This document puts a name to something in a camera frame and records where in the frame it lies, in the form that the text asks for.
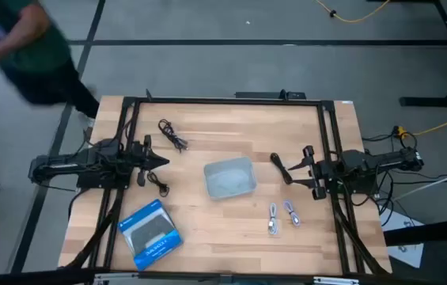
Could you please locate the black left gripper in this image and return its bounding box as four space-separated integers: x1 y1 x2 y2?
130 134 170 188

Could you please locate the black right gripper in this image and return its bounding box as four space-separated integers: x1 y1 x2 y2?
287 145 329 200

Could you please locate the black USB-C cable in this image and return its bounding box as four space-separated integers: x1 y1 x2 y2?
146 170 171 198
157 118 189 154
269 152 294 186

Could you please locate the blue game controller box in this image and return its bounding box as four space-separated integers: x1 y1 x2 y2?
117 199 184 272

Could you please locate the grey plastic bin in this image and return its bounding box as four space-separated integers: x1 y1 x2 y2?
203 156 258 200

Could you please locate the white printed paper sheet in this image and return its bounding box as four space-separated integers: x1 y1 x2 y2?
379 209 426 269

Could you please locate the person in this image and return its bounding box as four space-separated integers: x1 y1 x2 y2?
0 0 101 120

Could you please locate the black overhead beam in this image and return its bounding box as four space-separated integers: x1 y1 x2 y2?
0 267 447 285

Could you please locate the purple white braided USB-C cable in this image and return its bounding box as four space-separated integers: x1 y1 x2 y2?
282 199 302 227

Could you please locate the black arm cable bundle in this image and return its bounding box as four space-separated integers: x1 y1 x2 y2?
361 132 447 227

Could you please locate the black metal table frame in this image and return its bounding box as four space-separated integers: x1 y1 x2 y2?
64 94 391 278

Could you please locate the yellow extension cable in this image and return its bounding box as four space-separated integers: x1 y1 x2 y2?
313 0 390 24
392 110 447 139

